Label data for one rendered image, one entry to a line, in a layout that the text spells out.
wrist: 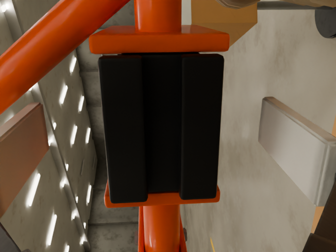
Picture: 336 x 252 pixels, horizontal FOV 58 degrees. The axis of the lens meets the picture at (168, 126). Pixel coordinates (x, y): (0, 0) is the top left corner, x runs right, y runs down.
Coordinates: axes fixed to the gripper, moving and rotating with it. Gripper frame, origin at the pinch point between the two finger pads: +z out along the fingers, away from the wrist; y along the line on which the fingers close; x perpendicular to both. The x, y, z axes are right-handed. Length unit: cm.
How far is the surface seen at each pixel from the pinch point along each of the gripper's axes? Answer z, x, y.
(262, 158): 264, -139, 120
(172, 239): -2.0, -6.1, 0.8
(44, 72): 0.4, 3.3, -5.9
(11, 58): -0.1, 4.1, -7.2
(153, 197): -3.2, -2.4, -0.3
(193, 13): 148, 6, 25
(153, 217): -2.1, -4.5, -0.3
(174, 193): -3.2, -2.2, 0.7
